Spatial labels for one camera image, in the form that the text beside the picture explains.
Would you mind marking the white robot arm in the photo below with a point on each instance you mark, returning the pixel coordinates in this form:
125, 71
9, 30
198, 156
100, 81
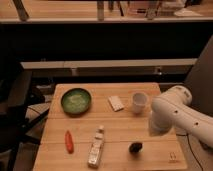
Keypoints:
172, 108

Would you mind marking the white eraser block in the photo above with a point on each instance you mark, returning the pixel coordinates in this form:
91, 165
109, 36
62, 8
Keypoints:
115, 103

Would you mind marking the white paper cup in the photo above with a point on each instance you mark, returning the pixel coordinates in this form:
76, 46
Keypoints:
139, 101

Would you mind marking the green round plate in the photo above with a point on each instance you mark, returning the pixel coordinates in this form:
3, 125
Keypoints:
76, 101

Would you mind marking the dark round object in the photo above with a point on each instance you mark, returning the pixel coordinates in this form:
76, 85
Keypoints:
135, 147

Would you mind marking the white plastic bottle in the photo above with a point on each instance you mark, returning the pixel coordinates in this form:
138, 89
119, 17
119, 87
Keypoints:
96, 149

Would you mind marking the black chair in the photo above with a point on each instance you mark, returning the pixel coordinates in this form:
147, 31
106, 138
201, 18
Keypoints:
16, 94

